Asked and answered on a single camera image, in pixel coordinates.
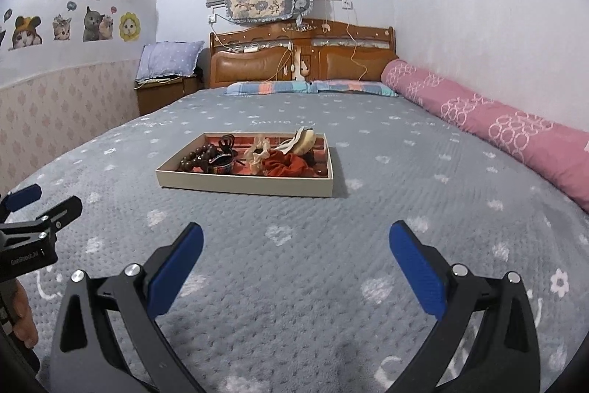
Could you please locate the pink rolled quilt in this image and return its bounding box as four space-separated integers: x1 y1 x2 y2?
381 59 589 213

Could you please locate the purple dotted pillow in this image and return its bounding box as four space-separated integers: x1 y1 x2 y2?
135 41 205 81

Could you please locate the yellow flower cat sticker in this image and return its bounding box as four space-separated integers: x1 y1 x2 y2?
119 11 141 41

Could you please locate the beige tray with brick lining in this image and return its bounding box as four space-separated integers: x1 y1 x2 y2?
155 132 335 197

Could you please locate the person's left hand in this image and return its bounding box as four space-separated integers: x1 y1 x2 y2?
11 281 40 349

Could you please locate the orange cable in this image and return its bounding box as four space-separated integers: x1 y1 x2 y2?
345 22 369 81

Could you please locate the hat cat wall sticker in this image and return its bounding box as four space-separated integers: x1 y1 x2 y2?
8 15 43 50

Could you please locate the small kitten wall sticker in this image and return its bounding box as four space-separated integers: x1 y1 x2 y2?
52 15 73 41

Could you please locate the wooden nightstand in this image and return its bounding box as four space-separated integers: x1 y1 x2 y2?
135 73 203 116

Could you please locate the black hair claw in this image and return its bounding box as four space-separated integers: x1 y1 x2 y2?
217 134 237 159

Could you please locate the orange fabric scrunchie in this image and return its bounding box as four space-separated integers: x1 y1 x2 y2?
260 154 318 177

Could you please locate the cream satin scrunchie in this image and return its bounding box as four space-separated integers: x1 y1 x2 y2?
243 134 277 166

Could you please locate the rainbow woven bracelet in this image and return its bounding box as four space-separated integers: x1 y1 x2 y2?
207 160 237 176

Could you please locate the beige plush hair clip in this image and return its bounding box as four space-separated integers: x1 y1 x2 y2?
278 127 318 157

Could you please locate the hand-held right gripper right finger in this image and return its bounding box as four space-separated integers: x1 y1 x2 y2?
388 220 542 393

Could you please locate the wooden bed headboard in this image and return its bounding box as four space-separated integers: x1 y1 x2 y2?
209 19 397 89

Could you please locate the grey cats wall sticker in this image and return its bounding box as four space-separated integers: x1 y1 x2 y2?
82 5 116 43

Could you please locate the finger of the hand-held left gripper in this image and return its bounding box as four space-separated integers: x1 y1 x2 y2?
0 184 43 221
34 196 84 234

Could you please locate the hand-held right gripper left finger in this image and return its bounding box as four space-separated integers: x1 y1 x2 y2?
48 222 205 393

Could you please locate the brown wooden bead bracelet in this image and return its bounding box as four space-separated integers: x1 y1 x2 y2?
179 144 222 172

